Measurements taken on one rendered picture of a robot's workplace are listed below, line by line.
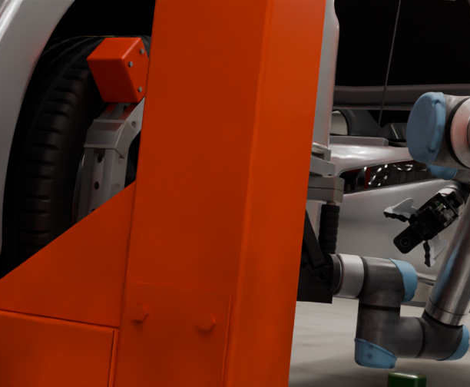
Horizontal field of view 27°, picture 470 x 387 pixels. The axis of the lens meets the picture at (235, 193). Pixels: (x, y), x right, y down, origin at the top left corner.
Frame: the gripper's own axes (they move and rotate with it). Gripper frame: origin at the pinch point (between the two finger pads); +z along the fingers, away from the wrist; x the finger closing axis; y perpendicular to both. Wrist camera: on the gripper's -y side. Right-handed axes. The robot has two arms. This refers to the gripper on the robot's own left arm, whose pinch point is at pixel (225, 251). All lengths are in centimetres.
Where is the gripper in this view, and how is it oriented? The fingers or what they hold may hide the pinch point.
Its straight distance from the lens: 163.3
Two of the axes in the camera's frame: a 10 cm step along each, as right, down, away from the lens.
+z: -9.4, -1.2, -3.1
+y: -1.0, 9.9, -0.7
